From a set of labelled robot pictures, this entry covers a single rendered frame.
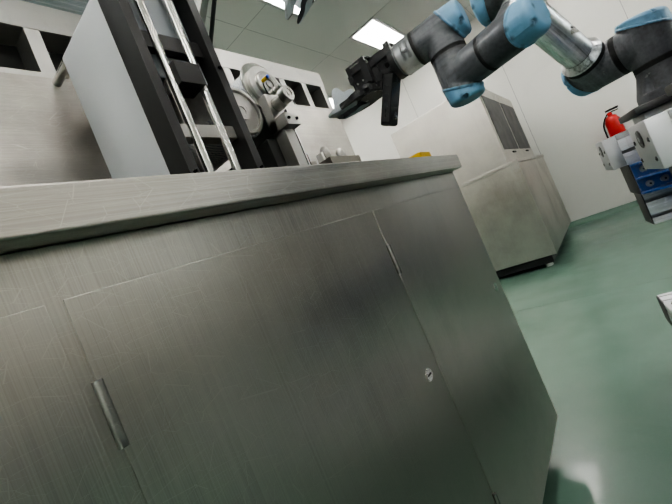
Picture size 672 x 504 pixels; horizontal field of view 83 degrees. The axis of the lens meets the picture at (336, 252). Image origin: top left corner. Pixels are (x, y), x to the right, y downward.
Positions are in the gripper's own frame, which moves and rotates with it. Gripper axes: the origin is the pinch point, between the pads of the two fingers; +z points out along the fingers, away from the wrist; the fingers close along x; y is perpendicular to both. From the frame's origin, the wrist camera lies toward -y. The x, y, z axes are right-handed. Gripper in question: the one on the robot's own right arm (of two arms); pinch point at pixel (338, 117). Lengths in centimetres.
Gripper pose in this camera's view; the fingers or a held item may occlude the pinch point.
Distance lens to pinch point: 103.3
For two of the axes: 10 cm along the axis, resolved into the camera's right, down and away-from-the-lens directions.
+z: -7.3, 3.2, 6.1
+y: -3.9, -9.2, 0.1
